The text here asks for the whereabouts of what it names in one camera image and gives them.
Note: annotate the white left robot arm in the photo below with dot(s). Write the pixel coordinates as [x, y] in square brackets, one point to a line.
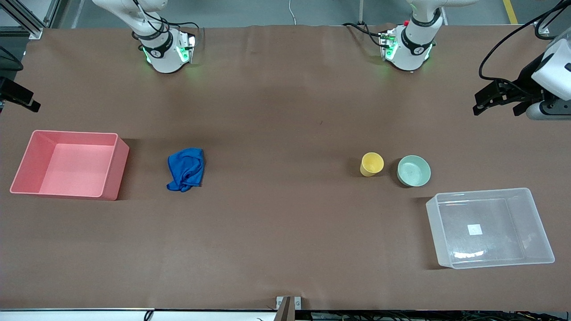
[408, 55]

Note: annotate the pink plastic bin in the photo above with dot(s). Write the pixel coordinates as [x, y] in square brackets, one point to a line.
[76, 167]

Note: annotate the blue cloth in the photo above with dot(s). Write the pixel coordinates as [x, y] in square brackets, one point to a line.
[186, 169]

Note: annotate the light green bowl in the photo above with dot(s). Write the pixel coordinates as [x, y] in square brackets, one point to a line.
[414, 171]

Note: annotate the grey metal bracket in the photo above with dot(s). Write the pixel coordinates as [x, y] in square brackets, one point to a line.
[285, 307]

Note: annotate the yellow plastic cup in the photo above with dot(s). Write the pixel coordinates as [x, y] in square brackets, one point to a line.
[371, 164]

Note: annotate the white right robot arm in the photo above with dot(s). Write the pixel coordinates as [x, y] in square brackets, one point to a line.
[163, 58]

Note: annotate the clear plastic box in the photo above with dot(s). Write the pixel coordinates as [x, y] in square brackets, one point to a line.
[513, 232]

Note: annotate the aluminium frame profile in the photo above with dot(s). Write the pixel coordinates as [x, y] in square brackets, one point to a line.
[31, 29]

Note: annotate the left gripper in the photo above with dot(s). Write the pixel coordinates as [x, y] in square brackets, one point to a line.
[524, 79]

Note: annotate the white square label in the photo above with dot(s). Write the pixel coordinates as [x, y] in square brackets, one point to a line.
[474, 229]

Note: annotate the brown table cover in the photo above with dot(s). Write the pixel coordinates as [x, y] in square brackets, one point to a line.
[285, 133]

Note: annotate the white table edge strip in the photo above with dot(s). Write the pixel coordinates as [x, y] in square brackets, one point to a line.
[89, 315]

